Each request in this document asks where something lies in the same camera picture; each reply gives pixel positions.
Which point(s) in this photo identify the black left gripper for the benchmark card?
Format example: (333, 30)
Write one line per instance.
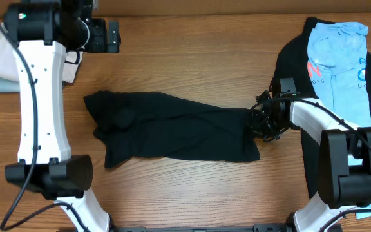
(113, 37)

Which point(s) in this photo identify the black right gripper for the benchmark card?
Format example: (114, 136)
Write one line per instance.
(257, 129)

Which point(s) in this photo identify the plain black t-shirt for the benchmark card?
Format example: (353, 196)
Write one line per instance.
(154, 124)

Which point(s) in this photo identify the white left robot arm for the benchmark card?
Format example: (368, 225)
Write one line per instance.
(42, 33)

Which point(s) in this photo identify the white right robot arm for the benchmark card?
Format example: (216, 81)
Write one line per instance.
(343, 161)

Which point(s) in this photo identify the light blue printed t-shirt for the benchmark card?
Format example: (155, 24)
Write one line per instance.
(337, 66)

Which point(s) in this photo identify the folded white beige trousers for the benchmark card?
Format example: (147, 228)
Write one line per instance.
(8, 68)

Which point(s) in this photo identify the folded light blue jeans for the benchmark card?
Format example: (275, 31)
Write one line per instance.
(8, 86)

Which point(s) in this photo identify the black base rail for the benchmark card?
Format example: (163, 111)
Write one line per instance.
(198, 229)

